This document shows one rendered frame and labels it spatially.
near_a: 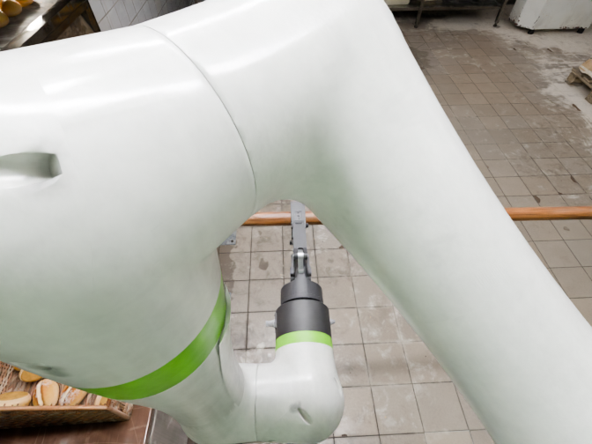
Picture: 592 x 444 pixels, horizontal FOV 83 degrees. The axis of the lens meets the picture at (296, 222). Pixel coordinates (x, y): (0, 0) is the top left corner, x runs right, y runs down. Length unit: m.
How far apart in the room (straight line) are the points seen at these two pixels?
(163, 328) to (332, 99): 0.14
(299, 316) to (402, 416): 1.31
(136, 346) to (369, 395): 1.66
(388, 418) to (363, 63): 1.69
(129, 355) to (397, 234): 0.15
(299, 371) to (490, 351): 0.32
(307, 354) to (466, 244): 0.36
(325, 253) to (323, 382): 1.63
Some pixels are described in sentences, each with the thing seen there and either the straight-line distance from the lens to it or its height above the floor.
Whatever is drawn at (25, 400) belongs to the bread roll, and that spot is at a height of 0.63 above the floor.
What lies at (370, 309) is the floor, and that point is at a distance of 1.95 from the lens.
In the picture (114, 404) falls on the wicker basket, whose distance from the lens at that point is 1.16.
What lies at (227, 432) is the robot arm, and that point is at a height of 1.22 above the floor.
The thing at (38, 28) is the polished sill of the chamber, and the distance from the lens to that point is 1.89.
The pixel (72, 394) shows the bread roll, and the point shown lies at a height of 0.64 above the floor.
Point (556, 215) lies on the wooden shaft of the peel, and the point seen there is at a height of 1.17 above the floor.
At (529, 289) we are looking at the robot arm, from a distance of 0.24.
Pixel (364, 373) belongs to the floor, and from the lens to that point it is 1.82.
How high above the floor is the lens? 1.72
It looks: 50 degrees down
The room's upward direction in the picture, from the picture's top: straight up
